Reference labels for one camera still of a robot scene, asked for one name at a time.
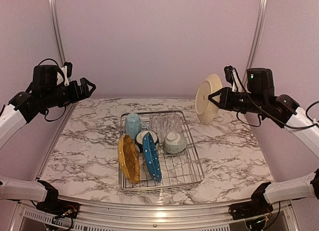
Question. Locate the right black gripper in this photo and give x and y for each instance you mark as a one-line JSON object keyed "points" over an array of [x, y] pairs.
{"points": [[226, 100]]}

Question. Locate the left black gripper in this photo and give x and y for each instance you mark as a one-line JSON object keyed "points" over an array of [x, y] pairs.
{"points": [[84, 94]]}

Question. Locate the beige ceramic plate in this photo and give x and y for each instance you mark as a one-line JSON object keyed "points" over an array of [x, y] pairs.
{"points": [[205, 109]]}

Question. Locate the clear drinking glass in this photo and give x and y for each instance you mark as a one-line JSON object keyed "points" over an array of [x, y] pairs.
{"points": [[157, 124], [173, 123]]}

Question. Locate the yellow polka dot plate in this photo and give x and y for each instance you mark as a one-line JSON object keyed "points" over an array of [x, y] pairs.
{"points": [[128, 159]]}

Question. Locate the blue polka dot plate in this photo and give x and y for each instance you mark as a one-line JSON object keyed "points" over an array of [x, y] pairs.
{"points": [[150, 150]]}

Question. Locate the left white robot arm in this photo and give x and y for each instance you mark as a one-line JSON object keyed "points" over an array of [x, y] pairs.
{"points": [[50, 87]]}

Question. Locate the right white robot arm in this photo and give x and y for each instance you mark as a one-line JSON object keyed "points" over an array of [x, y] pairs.
{"points": [[287, 114]]}

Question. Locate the light blue ceramic mug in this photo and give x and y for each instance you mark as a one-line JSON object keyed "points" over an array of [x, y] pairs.
{"points": [[133, 125]]}

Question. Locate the dark blue white bowl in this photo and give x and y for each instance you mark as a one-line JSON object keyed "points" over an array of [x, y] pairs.
{"points": [[139, 140]]}

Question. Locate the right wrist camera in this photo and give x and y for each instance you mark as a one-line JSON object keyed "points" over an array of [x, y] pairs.
{"points": [[231, 77]]}

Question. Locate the metal wire dish rack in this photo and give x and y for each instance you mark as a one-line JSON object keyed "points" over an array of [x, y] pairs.
{"points": [[178, 171]]}

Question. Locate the left aluminium frame post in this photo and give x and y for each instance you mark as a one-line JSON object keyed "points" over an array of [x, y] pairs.
{"points": [[56, 30]]}

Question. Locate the aluminium frame post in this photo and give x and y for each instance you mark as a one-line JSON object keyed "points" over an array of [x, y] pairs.
{"points": [[258, 32], [56, 30]]}

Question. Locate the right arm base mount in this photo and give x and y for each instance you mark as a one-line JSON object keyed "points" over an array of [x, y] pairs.
{"points": [[248, 209]]}

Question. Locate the right aluminium frame post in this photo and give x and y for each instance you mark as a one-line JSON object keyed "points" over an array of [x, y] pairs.
{"points": [[258, 32]]}

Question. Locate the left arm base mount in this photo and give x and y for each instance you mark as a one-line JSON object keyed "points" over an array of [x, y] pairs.
{"points": [[62, 211]]}

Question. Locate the front aluminium table rail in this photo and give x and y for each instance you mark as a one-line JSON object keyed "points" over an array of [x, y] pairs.
{"points": [[104, 216]]}

